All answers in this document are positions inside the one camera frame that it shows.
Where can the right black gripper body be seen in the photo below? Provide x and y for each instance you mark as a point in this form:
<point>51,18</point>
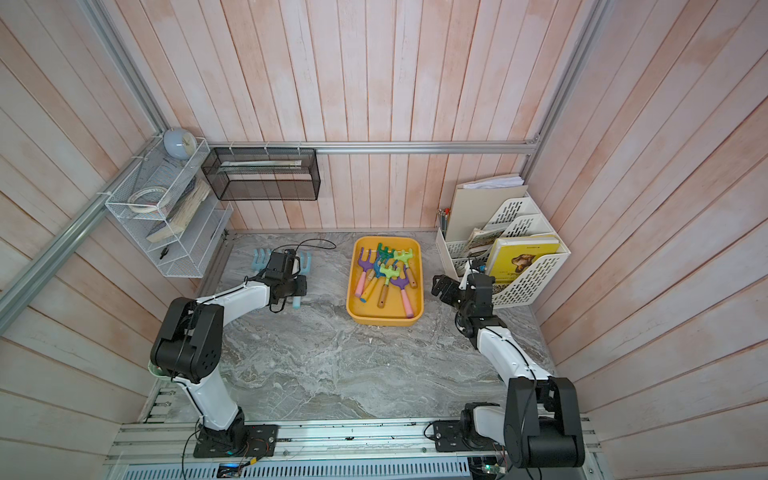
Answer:
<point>465,309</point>

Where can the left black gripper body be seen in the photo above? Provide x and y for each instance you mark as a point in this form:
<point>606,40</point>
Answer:
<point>295,286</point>

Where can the yellow plastic storage box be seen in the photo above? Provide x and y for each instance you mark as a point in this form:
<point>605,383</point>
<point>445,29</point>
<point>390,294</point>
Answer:
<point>364,310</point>

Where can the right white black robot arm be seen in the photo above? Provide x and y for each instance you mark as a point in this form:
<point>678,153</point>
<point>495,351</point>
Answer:
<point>539,425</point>

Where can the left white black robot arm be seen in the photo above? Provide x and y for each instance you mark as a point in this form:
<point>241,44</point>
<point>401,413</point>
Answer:
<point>188,350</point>

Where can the dark green hand rake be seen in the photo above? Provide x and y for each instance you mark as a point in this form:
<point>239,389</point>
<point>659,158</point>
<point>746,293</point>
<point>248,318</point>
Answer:
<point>384,253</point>

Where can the yellow picture book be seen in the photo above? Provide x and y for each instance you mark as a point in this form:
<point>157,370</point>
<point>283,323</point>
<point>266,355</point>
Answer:
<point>510,257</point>

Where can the white desk file organizer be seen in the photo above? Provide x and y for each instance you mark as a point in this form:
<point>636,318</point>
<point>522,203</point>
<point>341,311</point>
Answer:
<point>515,218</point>

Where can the beige folder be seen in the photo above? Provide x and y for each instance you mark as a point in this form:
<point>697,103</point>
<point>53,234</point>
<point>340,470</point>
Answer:
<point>473,208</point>

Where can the white tape roll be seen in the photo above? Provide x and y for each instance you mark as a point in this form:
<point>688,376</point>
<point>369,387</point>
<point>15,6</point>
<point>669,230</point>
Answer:
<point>148,200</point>

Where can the grey round clock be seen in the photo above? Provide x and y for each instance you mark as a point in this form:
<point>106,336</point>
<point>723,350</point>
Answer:
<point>179,143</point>

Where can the purple hand rake pink handle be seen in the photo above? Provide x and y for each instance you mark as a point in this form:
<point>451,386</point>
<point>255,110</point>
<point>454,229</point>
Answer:
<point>402,284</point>

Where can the green hand rake wooden handle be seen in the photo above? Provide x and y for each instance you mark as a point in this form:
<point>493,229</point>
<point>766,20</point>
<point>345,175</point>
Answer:
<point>389,272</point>

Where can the black mesh wall basket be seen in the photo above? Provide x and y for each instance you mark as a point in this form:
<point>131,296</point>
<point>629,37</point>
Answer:
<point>263,173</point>

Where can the white wire wall shelf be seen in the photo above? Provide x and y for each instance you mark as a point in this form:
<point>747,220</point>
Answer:
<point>185,256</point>

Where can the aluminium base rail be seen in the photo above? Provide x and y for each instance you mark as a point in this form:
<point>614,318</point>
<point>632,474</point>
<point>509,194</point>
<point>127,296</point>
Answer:
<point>319,449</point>

